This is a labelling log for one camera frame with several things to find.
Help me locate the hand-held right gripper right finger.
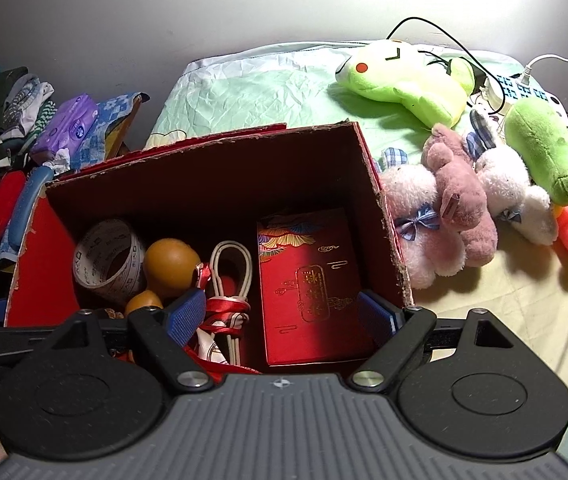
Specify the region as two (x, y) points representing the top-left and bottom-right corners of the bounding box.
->
(346, 290), (515, 393)

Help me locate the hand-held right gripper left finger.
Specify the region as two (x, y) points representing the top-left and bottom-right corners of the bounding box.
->
(38, 287), (215, 392)

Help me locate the red white ribbon scarf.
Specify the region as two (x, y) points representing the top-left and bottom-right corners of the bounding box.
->
(184, 262), (265, 376)

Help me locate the brown gourd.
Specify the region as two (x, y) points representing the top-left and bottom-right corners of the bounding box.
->
(124, 237), (202, 318)

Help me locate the red gift box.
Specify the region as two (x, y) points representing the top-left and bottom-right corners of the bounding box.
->
(256, 207), (377, 367)

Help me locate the white cord loop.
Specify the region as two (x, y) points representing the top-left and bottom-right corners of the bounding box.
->
(209, 240), (255, 363)

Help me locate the printed tape roll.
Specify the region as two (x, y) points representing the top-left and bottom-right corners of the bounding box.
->
(72, 218), (147, 302)

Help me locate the red cardboard box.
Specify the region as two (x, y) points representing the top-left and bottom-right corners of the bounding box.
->
(4, 121), (415, 376)

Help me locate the cream bed sheet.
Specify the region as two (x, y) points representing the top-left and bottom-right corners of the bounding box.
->
(404, 210), (568, 401)

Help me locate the pink plush bear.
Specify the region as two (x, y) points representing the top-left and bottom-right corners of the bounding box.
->
(423, 122), (499, 277)

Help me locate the wooden side table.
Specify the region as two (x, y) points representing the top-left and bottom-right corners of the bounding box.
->
(106, 95), (145, 158)

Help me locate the purple tissue packet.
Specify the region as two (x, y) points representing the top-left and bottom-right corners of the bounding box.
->
(30, 94), (99, 166)

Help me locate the pale green pillow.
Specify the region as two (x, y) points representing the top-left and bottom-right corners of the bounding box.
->
(144, 40), (530, 161)

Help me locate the light green plush toy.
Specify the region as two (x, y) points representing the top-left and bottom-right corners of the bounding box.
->
(335, 40), (477, 128)

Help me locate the green crocodile plush toy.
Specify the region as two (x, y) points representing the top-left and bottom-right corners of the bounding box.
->
(505, 96), (568, 207)

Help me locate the white power strip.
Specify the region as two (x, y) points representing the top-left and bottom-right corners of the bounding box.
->
(471, 72), (550, 116)

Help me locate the black cable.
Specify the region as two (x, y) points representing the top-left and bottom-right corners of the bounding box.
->
(386, 16), (507, 116)

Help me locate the white cable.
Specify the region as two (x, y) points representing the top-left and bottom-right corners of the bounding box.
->
(516, 2), (568, 86)

